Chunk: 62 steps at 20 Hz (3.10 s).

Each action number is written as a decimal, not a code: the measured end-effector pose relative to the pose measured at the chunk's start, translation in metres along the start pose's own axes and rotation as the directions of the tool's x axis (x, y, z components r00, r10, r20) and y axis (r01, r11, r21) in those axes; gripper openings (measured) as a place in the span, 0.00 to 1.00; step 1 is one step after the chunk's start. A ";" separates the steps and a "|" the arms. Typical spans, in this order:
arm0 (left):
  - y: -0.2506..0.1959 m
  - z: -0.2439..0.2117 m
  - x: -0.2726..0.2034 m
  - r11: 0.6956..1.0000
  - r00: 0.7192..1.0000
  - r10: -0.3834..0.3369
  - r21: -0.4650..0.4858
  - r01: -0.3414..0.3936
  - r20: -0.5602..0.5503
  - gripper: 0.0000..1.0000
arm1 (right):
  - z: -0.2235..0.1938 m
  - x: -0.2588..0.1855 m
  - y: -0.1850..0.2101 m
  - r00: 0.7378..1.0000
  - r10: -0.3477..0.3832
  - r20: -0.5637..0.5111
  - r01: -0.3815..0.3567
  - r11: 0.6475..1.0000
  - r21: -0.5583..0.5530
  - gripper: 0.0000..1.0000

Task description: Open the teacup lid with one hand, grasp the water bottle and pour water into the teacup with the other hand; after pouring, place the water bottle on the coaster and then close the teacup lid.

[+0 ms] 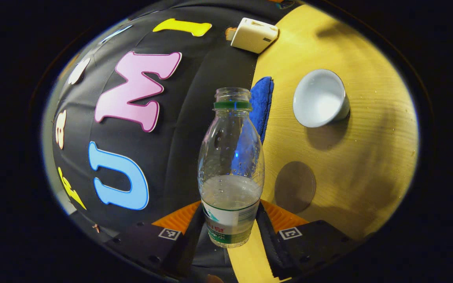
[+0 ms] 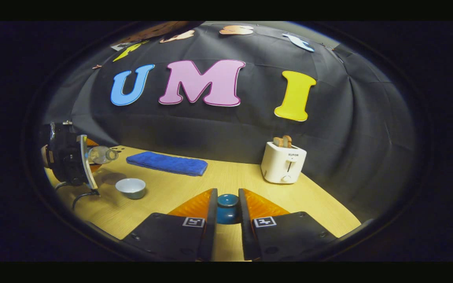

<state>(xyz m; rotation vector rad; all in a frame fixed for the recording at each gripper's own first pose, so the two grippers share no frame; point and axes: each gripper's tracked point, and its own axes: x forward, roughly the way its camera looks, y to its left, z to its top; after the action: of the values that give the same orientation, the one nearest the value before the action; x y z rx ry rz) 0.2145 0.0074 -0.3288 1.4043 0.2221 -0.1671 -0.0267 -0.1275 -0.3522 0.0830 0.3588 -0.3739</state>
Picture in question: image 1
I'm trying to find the round dark coaster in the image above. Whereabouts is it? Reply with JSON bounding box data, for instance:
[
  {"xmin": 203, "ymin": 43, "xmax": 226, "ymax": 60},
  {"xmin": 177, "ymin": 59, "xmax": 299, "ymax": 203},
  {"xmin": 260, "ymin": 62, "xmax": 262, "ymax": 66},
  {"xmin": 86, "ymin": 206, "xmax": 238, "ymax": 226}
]
[{"xmin": 274, "ymin": 161, "xmax": 317, "ymax": 214}]

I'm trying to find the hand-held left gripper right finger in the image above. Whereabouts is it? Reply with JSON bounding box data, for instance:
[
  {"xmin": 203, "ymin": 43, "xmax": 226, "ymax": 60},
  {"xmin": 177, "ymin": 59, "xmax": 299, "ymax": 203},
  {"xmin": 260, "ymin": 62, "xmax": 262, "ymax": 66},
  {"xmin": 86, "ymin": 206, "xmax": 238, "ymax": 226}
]
[{"xmin": 255, "ymin": 200, "xmax": 359, "ymax": 280}]

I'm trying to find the white toaster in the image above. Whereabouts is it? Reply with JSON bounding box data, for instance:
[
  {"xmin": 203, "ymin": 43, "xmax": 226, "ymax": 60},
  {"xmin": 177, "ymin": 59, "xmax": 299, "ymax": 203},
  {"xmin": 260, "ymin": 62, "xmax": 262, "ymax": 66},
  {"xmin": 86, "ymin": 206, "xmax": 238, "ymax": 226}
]
[{"xmin": 230, "ymin": 17, "xmax": 279, "ymax": 54}]

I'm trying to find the white teacup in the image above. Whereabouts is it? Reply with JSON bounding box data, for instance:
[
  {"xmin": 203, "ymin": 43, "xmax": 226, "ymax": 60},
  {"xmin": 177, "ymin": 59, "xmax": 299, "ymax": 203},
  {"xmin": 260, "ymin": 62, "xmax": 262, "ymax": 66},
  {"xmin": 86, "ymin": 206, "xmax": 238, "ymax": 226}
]
[{"xmin": 293, "ymin": 69, "xmax": 351, "ymax": 128}]

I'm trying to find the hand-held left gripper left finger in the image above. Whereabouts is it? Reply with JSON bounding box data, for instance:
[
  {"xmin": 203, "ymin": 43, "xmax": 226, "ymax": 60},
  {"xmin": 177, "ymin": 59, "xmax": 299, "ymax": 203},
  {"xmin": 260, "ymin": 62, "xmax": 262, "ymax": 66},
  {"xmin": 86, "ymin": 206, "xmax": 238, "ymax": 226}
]
[{"xmin": 103, "ymin": 200, "xmax": 207, "ymax": 280}]

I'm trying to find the black backdrop cloth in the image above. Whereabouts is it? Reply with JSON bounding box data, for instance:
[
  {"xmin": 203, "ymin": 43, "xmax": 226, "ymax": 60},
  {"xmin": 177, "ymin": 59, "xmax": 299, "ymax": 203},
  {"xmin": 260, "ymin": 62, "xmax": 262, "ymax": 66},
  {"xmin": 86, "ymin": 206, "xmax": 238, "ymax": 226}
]
[{"xmin": 52, "ymin": 0, "xmax": 304, "ymax": 280}]

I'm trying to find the clear plastic water bottle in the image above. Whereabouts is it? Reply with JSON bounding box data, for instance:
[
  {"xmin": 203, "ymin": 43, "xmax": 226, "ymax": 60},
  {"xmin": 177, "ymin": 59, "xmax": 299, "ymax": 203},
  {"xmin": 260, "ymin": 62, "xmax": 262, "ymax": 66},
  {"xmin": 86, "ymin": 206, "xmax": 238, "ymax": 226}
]
[{"xmin": 197, "ymin": 87, "xmax": 265, "ymax": 248}]

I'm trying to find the blue towel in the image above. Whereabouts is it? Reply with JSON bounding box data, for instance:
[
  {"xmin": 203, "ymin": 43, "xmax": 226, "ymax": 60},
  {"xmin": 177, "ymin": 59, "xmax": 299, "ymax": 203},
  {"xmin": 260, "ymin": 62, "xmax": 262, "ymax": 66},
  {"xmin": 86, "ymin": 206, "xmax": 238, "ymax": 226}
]
[{"xmin": 249, "ymin": 76, "xmax": 274, "ymax": 144}]

